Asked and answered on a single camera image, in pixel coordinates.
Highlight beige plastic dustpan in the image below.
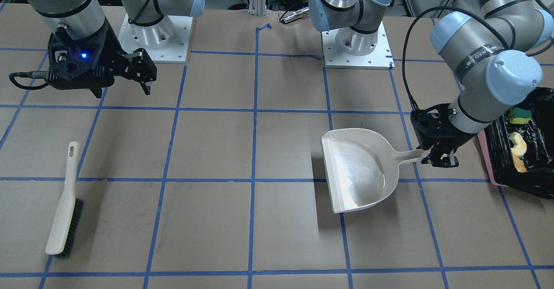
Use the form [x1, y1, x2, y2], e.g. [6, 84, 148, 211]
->
[321, 128, 428, 214]

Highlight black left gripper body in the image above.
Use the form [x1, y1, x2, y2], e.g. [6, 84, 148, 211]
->
[410, 103, 474, 151]

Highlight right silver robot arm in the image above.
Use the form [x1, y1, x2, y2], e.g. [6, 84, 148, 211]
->
[9, 0, 206, 98]

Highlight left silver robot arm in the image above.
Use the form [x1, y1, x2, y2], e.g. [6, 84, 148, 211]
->
[309, 0, 553, 167]

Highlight black lined trash bin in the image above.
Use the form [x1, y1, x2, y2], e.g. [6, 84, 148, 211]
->
[477, 87, 554, 199]

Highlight croissant bread toy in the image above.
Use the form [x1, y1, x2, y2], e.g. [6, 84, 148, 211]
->
[508, 132, 528, 173]

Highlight beige hand brush black bristles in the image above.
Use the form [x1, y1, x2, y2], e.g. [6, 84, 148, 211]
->
[45, 141, 84, 259]

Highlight yellow green sponge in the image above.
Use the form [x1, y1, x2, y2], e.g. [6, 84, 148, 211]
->
[507, 106, 532, 125]

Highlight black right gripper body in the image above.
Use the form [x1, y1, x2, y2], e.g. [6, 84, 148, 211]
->
[46, 19, 130, 98]

